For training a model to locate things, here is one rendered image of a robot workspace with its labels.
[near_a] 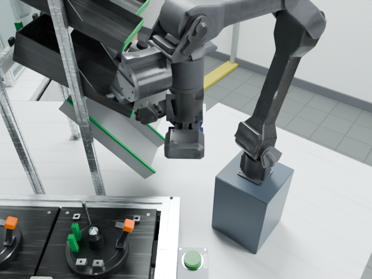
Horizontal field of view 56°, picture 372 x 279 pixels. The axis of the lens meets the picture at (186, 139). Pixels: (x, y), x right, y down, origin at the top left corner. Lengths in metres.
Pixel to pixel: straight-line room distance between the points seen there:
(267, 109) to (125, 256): 0.43
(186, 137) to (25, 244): 0.51
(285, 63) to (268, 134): 0.15
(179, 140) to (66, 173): 0.71
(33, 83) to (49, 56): 0.90
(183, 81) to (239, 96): 2.57
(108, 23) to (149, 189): 0.52
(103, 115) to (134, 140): 0.11
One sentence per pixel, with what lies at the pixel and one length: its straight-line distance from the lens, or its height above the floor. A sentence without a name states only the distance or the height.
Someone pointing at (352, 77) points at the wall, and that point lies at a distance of 3.15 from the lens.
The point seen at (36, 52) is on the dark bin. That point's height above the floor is 1.33.
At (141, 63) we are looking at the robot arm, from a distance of 0.49.
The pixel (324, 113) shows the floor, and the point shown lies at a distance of 3.06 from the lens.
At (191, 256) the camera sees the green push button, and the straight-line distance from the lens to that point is 0.80.
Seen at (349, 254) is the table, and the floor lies 0.86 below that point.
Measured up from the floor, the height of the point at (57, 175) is 0.86.
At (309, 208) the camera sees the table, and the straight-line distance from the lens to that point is 1.08.
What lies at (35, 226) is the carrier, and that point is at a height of 0.97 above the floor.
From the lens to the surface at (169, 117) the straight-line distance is 0.56.
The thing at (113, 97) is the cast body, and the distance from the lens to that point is 0.81.
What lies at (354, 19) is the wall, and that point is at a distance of 3.00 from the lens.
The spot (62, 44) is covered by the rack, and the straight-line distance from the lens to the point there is 0.73.
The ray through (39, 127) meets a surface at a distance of 1.41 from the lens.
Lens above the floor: 1.66
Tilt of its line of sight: 40 degrees down
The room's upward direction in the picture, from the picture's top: straight up
